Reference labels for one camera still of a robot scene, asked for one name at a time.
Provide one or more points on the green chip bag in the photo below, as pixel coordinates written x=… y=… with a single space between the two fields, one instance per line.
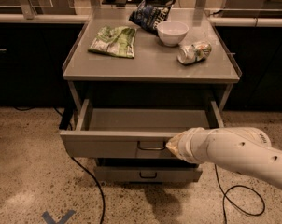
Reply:
x=114 y=41

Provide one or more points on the dark counter left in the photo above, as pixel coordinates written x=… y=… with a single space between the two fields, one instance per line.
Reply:
x=31 y=62

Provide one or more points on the black top drawer handle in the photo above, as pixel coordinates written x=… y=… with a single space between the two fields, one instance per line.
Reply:
x=150 y=146

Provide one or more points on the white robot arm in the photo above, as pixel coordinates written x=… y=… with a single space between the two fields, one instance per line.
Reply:
x=243 y=150

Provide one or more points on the grey drawer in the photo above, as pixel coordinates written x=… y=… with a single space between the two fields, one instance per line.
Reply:
x=114 y=133
x=146 y=170

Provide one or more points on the tan covered gripper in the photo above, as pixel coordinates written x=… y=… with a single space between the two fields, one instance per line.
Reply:
x=188 y=146

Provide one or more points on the white bowl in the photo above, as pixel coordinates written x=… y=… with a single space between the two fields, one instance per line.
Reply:
x=171 y=33

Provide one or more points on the grey lower drawer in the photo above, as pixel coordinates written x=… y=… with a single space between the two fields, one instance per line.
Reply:
x=146 y=170

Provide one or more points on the dark blue chip bag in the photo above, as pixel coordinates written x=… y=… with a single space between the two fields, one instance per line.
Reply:
x=148 y=17

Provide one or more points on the crushed soda can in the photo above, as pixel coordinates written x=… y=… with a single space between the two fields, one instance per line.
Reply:
x=194 y=53

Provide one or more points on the black drawer handle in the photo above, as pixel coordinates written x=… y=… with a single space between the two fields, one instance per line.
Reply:
x=148 y=175
x=150 y=146

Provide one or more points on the black lower drawer handle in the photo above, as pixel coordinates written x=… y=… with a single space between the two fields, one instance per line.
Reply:
x=148 y=175

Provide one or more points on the grey metal cabinet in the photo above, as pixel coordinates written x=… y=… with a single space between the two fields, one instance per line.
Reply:
x=153 y=61

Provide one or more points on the dark counter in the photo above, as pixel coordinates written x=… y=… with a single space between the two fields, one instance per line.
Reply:
x=31 y=62
x=256 y=45

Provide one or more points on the grey top drawer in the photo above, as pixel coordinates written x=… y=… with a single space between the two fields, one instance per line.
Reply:
x=114 y=133

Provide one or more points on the dark counter right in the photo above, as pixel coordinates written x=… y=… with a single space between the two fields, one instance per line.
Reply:
x=256 y=45

